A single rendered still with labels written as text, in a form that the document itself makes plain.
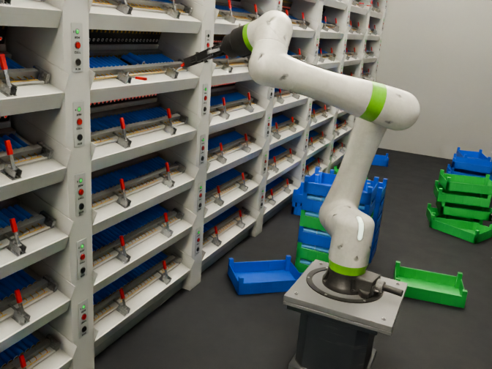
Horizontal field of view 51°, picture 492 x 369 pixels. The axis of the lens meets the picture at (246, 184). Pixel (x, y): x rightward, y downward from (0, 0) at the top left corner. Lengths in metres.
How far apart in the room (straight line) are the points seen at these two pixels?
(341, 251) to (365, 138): 0.38
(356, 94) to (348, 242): 0.46
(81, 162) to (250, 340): 0.91
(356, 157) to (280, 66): 0.46
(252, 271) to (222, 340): 0.57
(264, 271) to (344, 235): 0.88
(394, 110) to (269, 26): 0.44
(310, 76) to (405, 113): 0.31
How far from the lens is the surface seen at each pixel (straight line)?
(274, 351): 1.93
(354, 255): 1.66
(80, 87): 1.46
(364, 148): 1.76
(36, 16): 1.36
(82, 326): 1.70
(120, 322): 1.87
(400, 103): 1.58
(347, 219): 1.64
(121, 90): 1.60
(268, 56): 1.47
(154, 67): 1.82
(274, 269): 2.47
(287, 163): 3.17
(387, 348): 2.06
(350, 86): 1.53
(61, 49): 1.41
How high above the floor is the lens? 1.10
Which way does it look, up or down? 17 degrees down
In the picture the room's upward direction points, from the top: 4 degrees clockwise
